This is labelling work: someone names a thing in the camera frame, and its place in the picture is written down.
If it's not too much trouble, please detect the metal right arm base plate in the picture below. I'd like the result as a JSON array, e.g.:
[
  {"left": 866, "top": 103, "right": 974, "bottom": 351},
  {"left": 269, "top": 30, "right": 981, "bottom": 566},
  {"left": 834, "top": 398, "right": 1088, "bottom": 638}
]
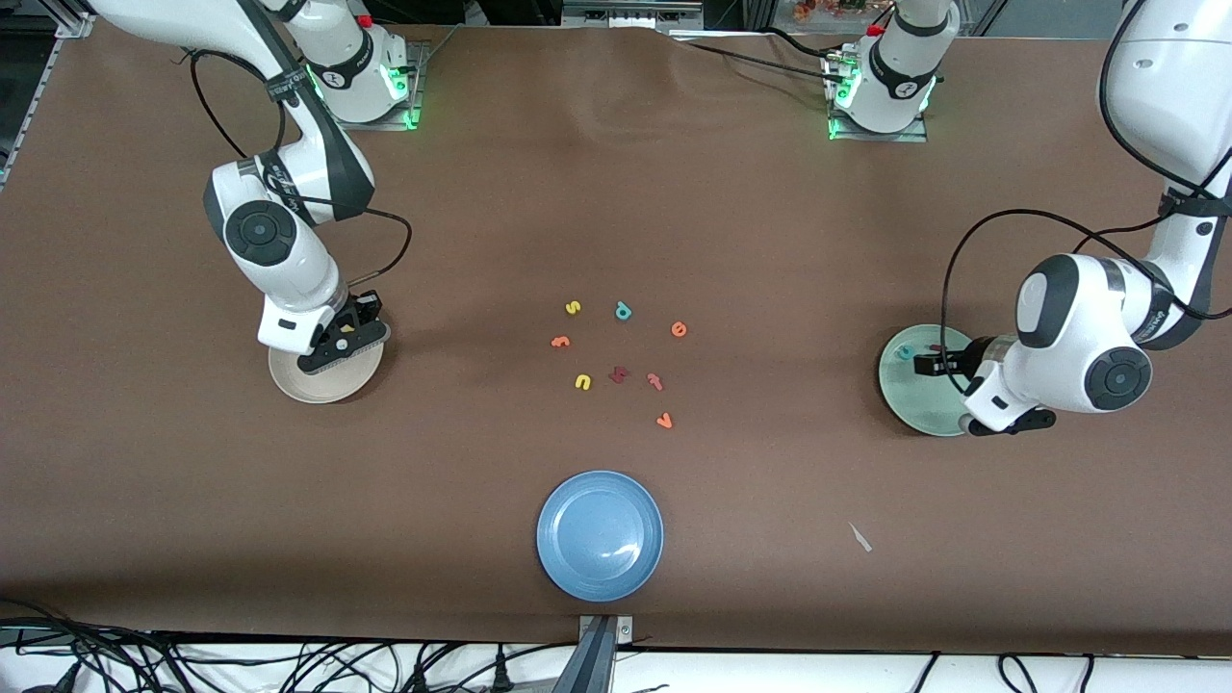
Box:
[{"left": 320, "top": 38, "right": 425, "bottom": 132}]

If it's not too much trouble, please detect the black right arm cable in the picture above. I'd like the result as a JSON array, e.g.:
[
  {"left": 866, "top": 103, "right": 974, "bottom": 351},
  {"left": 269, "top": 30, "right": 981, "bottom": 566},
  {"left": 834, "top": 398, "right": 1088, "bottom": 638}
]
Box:
[{"left": 189, "top": 48, "right": 413, "bottom": 295}]

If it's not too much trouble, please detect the aluminium frame rail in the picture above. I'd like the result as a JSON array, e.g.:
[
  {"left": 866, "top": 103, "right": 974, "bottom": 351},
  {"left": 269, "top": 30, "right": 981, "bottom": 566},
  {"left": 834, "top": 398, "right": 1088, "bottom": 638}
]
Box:
[
  {"left": 0, "top": 38, "right": 61, "bottom": 189},
  {"left": 1160, "top": 0, "right": 1232, "bottom": 66},
  {"left": 38, "top": 0, "right": 97, "bottom": 41}
]

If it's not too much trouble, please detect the green plate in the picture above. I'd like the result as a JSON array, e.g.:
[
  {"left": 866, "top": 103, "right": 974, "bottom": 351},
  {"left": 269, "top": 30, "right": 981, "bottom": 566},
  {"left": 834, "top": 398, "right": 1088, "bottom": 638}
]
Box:
[{"left": 877, "top": 323, "right": 983, "bottom": 438}]

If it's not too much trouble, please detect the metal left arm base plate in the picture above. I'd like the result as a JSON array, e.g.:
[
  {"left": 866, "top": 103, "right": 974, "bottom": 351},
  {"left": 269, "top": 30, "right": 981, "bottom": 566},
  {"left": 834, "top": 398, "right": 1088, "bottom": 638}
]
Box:
[{"left": 826, "top": 48, "right": 930, "bottom": 143}]

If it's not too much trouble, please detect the blue plate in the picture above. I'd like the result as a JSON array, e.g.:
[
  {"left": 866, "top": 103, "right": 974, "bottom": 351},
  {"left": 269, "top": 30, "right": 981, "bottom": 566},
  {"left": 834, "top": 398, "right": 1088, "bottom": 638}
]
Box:
[{"left": 535, "top": 470, "right": 665, "bottom": 603}]

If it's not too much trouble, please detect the black base cable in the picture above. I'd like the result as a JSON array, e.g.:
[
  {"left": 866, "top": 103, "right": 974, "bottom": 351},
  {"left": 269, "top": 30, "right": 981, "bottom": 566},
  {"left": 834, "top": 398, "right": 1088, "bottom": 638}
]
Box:
[{"left": 674, "top": 37, "right": 856, "bottom": 88}]

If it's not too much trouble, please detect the grey metal camera mount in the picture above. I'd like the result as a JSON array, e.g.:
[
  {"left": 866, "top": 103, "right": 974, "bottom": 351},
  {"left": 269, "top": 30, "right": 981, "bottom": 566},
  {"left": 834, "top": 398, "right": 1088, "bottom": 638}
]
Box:
[{"left": 553, "top": 614, "right": 636, "bottom": 693}]

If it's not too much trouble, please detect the beige brown plate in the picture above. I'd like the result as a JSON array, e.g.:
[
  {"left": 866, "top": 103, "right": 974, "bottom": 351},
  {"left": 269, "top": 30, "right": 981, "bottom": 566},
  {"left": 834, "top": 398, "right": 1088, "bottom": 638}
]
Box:
[{"left": 268, "top": 332, "right": 386, "bottom": 405}]

